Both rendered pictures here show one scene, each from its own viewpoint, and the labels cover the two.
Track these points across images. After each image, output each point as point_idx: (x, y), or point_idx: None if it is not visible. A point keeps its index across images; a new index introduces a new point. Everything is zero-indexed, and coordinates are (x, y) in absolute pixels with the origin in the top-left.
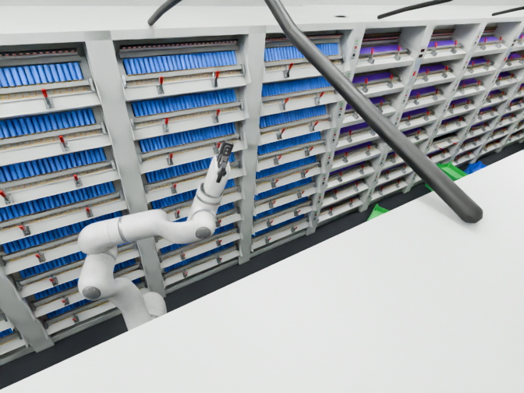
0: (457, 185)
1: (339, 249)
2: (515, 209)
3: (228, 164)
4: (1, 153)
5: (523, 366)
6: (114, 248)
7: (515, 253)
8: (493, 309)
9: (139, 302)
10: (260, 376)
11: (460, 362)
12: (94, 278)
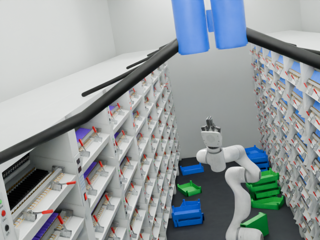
0: (88, 90)
1: (99, 90)
2: (75, 100)
3: (210, 132)
4: (317, 119)
5: (68, 95)
6: (248, 172)
7: (73, 98)
8: (74, 95)
9: (236, 210)
10: None
11: (75, 94)
12: (228, 169)
